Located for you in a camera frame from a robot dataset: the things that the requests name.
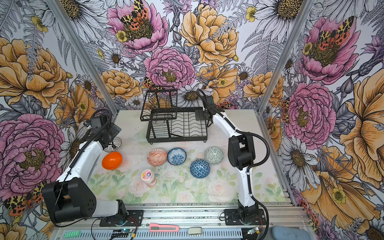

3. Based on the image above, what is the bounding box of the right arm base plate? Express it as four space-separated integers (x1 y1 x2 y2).
224 209 267 226

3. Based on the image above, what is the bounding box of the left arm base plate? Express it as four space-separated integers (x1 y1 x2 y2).
100 210 144 227

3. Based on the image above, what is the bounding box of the pink lidded small jar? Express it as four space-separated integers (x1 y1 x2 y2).
141 170 157 188

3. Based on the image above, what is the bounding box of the black wire dish rack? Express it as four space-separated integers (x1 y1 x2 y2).
140 86 208 144

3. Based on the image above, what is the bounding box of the blue floral ceramic bowl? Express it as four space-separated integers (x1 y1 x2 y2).
167 148 187 166

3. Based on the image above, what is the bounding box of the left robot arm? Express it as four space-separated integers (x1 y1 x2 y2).
42 116 128 226

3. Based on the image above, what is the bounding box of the blue cloth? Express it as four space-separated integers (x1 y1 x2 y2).
272 226 311 240

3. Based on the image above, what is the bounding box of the green patterned ceramic bowl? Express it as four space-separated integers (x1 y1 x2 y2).
204 146 224 165

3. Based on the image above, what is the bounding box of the green led circuit board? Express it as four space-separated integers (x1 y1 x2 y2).
63 230 81 239

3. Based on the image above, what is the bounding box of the orange patterned ceramic bowl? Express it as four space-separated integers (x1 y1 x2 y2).
147 148 167 167

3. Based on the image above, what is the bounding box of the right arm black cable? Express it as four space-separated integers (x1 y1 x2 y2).
197 88 271 240

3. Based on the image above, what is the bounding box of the white perforated strainer bowl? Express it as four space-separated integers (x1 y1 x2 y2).
104 137 122 153

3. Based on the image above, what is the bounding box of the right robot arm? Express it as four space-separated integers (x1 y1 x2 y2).
197 95 259 223

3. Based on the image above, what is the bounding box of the dark blue patterned bowl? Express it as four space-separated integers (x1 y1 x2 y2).
190 159 211 179

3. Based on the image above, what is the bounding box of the pink utility knife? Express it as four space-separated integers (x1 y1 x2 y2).
149 223 180 233

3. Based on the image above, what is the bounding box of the orange plastic bowl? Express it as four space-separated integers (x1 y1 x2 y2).
102 152 123 171

